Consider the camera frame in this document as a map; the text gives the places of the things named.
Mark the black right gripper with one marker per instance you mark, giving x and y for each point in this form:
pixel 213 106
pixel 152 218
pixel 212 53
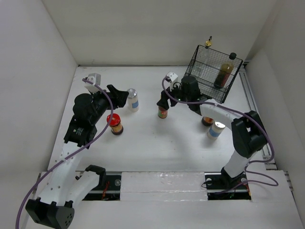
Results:
pixel 163 101

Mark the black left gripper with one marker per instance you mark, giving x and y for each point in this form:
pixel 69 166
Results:
pixel 117 97

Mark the yellow cap sauce bottle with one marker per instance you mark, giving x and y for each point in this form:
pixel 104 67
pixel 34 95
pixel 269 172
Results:
pixel 162 113

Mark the red lid jar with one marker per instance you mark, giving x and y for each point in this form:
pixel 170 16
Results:
pixel 115 124
pixel 207 121

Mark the clear glass oil bottle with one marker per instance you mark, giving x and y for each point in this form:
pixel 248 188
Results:
pixel 205 54

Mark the dark soy sauce bottle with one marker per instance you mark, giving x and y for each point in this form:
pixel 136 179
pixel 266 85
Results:
pixel 224 72

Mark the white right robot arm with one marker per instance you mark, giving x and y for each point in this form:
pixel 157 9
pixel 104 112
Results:
pixel 248 132

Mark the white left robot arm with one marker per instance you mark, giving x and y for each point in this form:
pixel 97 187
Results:
pixel 55 206

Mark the left white salt jar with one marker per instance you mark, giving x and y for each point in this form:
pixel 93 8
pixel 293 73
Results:
pixel 132 99

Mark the white salt jar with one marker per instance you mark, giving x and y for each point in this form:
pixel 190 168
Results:
pixel 132 99
pixel 215 130

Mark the right white salt jar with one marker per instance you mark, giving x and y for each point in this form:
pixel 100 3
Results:
pixel 215 130

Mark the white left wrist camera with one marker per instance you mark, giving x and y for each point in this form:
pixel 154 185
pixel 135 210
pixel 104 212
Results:
pixel 95 79

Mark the black wire rack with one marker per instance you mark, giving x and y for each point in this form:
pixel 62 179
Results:
pixel 206 81

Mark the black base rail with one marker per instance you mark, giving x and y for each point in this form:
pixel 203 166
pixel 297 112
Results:
pixel 213 183

